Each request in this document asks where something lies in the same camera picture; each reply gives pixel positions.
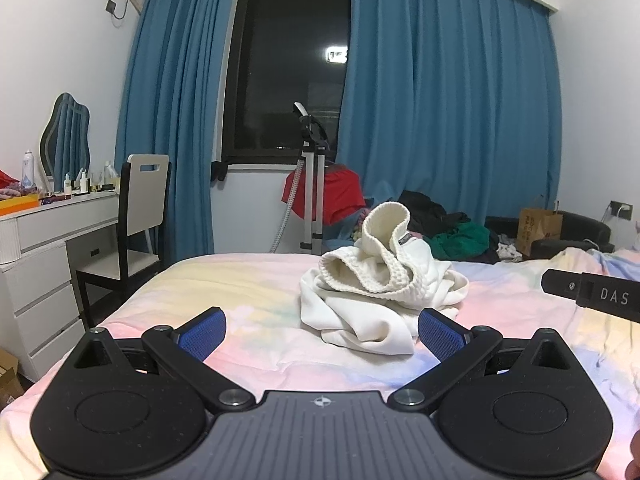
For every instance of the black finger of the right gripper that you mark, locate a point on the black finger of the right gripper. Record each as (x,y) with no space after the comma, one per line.
(613,296)

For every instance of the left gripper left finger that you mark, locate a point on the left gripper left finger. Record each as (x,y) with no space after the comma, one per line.
(135,406)

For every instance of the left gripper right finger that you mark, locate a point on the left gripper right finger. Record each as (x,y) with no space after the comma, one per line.
(508,406)

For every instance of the white knit hooded sweater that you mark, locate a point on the white knit hooded sweater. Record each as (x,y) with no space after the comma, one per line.
(367,297)

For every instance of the black clothes pile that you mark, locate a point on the black clothes pile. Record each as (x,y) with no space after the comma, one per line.
(429,218)

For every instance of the black armchair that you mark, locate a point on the black armchair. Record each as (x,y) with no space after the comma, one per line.
(577,231)

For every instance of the brown paper bag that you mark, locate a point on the brown paper bag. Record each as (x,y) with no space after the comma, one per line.
(536,222)

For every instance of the cardboard box on floor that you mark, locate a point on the cardboard box on floor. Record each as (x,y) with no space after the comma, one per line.
(10,385)

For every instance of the pastel tie-dye bed sheet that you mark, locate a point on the pastel tie-dye bed sheet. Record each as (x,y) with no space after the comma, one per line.
(269,348)

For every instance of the green garment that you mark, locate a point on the green garment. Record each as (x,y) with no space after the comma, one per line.
(466,241)

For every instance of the white dressing desk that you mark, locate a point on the white dressing desk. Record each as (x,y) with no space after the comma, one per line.
(40,318)

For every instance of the black and white chair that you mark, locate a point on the black and white chair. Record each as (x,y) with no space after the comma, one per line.
(139,251)

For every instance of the orange box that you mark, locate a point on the orange box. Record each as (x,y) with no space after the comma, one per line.
(11,205)

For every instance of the white spray bottle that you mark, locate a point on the white spray bottle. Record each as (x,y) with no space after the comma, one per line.
(28,170)

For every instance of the right blue curtain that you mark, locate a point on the right blue curtain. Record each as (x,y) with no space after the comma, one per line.
(456,99)

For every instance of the blue curtain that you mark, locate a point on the blue curtain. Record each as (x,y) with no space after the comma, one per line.
(169,106)
(456,99)

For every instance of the wavy vanity mirror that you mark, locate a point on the wavy vanity mirror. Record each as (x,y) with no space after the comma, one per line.
(64,143)

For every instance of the red garment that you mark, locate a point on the red garment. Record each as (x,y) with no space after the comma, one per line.
(342,194)

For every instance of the left blue curtain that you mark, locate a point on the left blue curtain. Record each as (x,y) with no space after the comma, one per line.
(169,106)

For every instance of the white tripod stand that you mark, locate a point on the white tripod stand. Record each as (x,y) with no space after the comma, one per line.
(311,163)

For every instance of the dark window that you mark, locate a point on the dark window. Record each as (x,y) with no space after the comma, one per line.
(283,52)

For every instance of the wall power socket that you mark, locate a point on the wall power socket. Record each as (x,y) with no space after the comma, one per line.
(620,210)

